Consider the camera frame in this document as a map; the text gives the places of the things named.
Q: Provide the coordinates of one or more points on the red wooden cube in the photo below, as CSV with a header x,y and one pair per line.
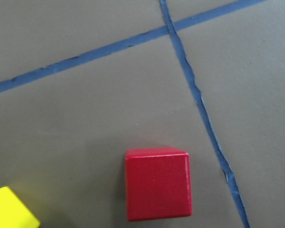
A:
x,y
157,183

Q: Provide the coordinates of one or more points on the yellow wooden cube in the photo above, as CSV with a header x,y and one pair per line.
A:
x,y
14,213

